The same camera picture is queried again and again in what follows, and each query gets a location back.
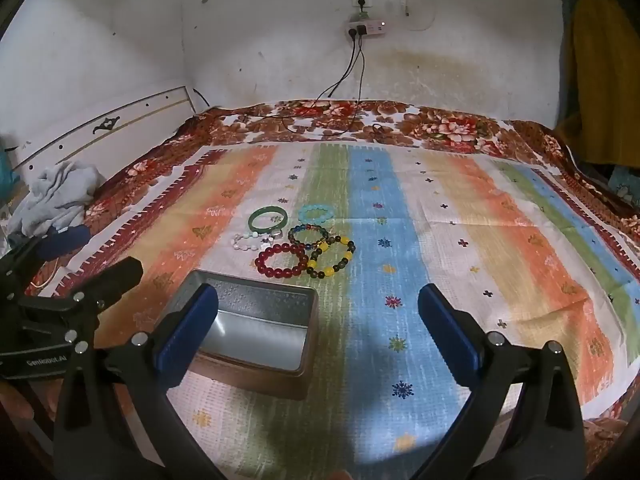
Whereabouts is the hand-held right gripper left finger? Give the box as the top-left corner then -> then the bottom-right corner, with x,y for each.
52,282 -> 226,480

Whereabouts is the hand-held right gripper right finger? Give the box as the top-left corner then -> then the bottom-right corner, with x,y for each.
417,283 -> 587,480

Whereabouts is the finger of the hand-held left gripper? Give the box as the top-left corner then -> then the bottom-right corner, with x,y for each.
0,224 -> 92,291
64,256 -> 145,345

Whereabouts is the silver metal tin box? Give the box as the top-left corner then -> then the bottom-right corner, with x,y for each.
172,269 -> 320,401

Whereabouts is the white bead bracelet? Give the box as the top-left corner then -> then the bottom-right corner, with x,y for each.
230,231 -> 275,254

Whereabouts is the red bead bracelet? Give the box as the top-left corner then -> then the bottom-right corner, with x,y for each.
255,242 -> 310,277

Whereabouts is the green jade bangle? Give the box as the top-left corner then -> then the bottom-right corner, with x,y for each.
248,206 -> 289,233

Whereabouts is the yellow and dark bead bracelet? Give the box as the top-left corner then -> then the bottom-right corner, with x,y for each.
306,234 -> 357,279

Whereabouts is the multicolour bead bracelet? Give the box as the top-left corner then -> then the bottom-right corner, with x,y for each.
287,223 -> 331,251

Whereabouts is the light blue bead bracelet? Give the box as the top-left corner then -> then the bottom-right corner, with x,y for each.
298,203 -> 335,224

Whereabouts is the grey crumpled cloth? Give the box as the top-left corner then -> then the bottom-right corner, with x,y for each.
7,161 -> 107,237

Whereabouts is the striped pastel cloth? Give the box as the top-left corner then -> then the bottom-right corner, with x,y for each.
30,141 -> 640,467

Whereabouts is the white headboard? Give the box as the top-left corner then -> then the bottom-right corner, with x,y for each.
0,85 -> 202,196

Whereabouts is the brown floral blanket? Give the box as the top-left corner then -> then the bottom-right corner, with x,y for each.
0,100 -> 640,480

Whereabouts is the light blue printed cloth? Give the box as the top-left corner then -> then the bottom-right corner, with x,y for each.
607,165 -> 640,211

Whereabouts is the pink power strip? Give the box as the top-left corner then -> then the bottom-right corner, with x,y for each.
343,20 -> 386,39

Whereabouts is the mustard yellow hanging cloth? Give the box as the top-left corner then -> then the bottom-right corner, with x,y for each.
552,0 -> 640,166

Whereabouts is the blue-grey hanging cloth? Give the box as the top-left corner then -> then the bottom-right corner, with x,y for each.
554,0 -> 588,127

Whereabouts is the black power cable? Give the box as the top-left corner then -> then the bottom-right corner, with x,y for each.
300,35 -> 396,138
272,35 -> 358,121

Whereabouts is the clear plastic wall hook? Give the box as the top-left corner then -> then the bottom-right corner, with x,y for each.
402,0 -> 436,32

